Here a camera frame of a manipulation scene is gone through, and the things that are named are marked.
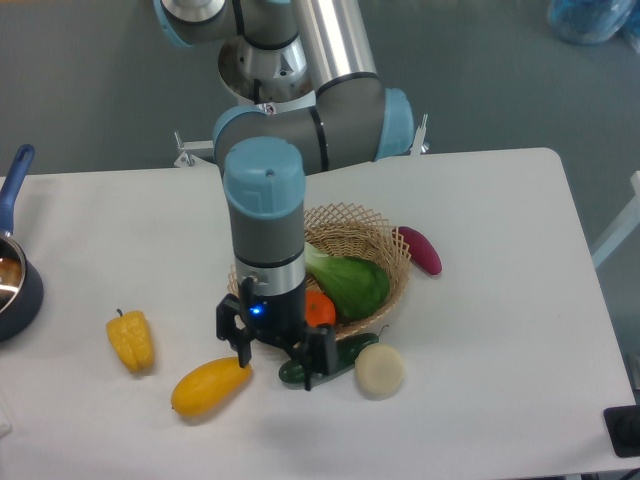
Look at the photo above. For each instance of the white round onion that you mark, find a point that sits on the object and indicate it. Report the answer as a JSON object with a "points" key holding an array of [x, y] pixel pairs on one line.
{"points": [[379, 371]]}

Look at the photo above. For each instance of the black device at edge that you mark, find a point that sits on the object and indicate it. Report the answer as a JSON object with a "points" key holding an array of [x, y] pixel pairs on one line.
{"points": [[622, 424]]}

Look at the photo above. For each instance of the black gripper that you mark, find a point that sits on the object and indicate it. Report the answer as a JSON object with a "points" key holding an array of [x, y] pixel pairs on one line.
{"points": [[277, 321]]}

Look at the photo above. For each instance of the woven wicker basket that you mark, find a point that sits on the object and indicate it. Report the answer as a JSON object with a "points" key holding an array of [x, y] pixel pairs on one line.
{"points": [[380, 235]]}

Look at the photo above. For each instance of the white frame at right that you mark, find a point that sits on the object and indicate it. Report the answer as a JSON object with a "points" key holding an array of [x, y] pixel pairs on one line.
{"points": [[619, 229]]}

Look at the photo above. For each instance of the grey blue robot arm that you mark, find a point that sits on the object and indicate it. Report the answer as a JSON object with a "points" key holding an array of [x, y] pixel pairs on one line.
{"points": [[316, 104]]}

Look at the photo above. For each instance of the yellow bell pepper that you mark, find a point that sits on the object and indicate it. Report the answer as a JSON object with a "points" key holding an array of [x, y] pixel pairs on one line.
{"points": [[130, 337]]}

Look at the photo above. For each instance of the yellow mango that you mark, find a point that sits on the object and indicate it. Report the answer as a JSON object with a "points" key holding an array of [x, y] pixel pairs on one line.
{"points": [[207, 386]]}

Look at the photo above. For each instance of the blue plastic bag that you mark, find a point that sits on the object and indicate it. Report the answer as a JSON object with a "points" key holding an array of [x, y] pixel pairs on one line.
{"points": [[585, 22]]}

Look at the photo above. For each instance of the purple sweet potato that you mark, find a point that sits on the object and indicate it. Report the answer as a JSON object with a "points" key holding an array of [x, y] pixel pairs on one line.
{"points": [[421, 250]]}

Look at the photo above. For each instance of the green bok choy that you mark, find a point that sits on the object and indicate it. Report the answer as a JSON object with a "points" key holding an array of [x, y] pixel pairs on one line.
{"points": [[357, 287]]}

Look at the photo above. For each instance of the orange fruit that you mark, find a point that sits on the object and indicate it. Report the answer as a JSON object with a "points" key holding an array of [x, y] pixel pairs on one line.
{"points": [[319, 309]]}

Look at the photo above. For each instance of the green cucumber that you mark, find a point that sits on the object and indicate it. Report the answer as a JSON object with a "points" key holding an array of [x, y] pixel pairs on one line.
{"points": [[292, 375]]}

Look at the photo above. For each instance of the blue handled saucepan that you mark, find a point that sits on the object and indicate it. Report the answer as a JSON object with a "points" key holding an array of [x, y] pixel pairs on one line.
{"points": [[22, 289]]}

